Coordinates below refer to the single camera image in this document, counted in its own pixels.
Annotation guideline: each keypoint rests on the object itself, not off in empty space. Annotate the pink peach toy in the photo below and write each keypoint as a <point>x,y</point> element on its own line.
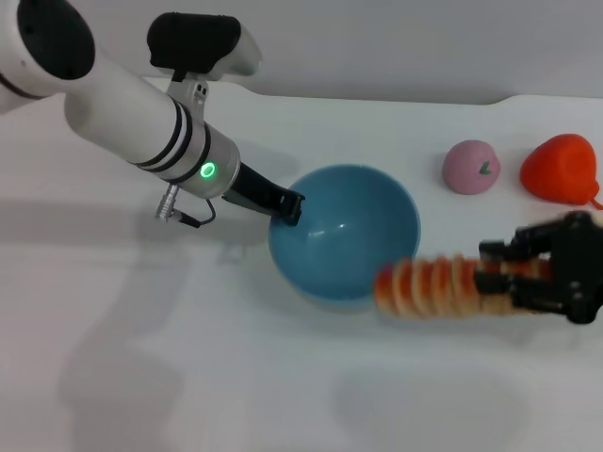
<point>468,167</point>

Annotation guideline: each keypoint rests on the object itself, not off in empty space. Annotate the orange striped bread loaf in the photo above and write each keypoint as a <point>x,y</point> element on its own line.
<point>433,292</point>

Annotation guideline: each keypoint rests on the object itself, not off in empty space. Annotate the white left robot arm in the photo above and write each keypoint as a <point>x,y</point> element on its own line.
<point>118,103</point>

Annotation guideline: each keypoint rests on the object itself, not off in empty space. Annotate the red pepper toy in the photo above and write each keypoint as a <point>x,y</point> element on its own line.
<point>558,169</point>

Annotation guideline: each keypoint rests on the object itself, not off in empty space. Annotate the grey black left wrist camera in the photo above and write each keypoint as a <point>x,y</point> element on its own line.
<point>202,40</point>

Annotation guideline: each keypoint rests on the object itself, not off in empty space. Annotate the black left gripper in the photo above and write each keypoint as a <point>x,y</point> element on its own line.
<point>256,190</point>

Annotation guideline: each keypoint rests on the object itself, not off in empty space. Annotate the blue bowl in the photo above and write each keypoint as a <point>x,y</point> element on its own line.
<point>348,240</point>

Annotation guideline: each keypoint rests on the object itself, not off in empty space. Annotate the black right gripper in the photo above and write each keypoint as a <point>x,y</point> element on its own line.
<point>572,268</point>

